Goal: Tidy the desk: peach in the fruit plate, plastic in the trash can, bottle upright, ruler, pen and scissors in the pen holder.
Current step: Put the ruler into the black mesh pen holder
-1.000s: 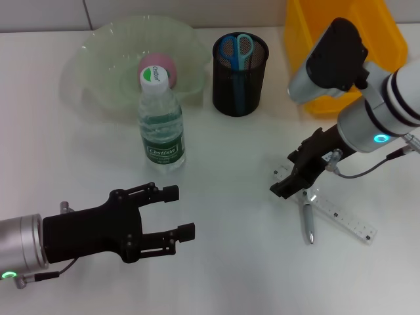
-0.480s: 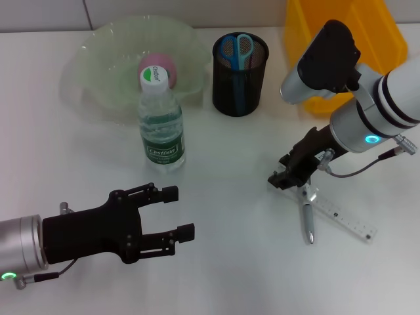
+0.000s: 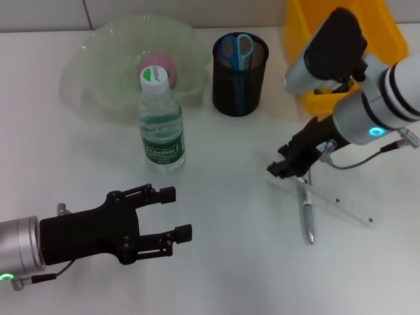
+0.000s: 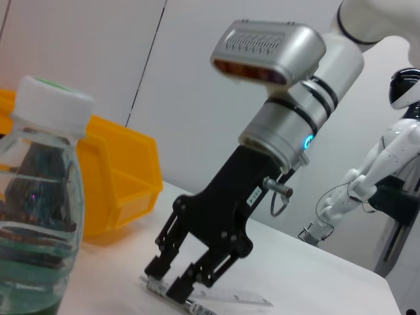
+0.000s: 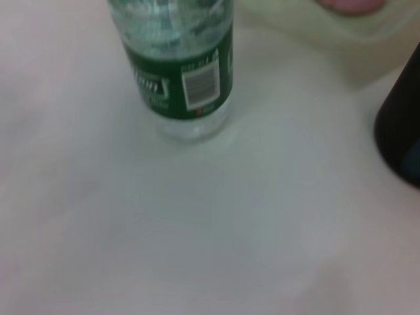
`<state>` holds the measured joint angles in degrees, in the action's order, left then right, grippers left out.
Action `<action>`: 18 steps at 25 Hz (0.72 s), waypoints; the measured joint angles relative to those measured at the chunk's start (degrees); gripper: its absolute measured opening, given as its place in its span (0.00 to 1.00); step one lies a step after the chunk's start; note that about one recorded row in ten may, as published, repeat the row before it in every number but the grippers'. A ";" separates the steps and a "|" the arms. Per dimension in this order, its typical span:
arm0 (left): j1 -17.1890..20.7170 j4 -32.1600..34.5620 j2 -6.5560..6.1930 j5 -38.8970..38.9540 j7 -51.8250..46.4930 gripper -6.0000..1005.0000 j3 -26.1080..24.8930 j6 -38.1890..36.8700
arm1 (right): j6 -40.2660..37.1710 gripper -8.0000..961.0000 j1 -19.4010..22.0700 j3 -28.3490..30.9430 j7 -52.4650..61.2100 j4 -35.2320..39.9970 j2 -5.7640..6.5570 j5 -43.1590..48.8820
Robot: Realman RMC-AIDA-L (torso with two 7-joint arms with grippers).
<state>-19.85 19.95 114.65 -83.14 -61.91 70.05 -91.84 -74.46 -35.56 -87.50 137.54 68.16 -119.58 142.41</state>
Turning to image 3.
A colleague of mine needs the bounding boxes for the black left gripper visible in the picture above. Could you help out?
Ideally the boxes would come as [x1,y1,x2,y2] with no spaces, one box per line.
[39,184,193,266]

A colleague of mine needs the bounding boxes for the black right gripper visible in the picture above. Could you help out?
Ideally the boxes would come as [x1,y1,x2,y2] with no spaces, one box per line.
[266,117,342,180]

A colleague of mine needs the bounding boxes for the silver ballpoint pen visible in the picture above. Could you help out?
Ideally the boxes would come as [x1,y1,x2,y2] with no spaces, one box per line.
[297,169,316,245]

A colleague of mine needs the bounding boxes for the clear green-label water bottle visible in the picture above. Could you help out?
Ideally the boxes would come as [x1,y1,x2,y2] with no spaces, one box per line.
[137,65,186,171]

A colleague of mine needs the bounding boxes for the transparent plastic ruler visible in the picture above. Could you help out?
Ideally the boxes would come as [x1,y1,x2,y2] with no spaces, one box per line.
[267,178,383,227]

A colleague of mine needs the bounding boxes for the blue scissors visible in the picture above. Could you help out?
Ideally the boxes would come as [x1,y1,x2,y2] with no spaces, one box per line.
[219,32,254,114]

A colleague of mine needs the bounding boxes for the pink peach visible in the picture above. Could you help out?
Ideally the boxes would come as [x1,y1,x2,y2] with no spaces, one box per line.
[137,52,178,89]

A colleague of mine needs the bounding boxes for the black mesh pen holder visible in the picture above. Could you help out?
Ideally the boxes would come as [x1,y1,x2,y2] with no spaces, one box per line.
[212,32,270,118]

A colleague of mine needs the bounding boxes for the green glass fruit bowl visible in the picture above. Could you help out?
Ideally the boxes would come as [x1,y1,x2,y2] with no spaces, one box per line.
[60,14,213,124]

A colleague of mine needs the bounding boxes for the yellow plastic bin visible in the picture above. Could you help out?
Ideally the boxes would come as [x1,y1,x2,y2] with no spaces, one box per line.
[283,0,409,116]

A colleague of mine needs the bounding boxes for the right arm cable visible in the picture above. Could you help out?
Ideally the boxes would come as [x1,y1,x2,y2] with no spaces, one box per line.
[320,129,416,170]

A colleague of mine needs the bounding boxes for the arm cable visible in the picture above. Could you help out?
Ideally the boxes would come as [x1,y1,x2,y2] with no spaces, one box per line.
[9,261,75,291]
[320,129,416,170]

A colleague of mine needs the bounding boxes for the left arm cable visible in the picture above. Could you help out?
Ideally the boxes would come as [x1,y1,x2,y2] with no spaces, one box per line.
[9,261,75,291]

